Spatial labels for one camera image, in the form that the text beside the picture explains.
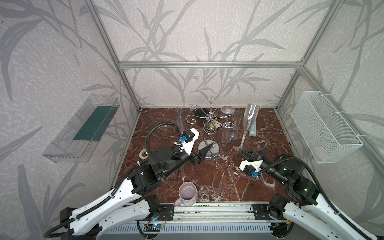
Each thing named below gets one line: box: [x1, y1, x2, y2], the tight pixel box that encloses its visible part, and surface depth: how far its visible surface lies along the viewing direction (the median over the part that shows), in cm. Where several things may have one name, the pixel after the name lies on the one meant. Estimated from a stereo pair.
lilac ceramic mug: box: [174, 181, 199, 207], surface depth 77 cm
